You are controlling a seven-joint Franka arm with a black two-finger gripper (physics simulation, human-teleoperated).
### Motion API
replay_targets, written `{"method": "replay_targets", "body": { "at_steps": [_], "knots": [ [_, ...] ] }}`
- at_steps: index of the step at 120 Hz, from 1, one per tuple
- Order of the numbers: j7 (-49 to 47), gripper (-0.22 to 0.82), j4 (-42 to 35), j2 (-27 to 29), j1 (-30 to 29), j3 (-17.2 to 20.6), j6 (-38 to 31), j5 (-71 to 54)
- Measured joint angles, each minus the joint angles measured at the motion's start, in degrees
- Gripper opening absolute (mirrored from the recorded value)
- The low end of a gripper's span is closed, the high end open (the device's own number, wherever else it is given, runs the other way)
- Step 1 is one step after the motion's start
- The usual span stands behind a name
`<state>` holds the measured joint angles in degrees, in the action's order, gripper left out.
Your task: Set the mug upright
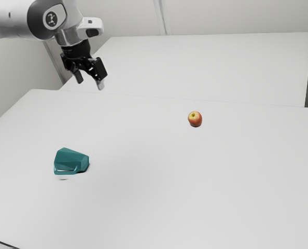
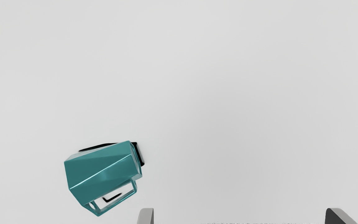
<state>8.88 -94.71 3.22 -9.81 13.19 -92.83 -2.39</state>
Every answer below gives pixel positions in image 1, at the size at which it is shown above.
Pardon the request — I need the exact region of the red yellow apple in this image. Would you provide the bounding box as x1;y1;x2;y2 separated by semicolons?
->
187;110;203;128

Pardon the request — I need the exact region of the teal faceted mug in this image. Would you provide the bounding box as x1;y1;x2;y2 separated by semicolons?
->
53;147;90;175

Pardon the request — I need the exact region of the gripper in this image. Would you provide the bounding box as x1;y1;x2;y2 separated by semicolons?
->
60;39;109;91

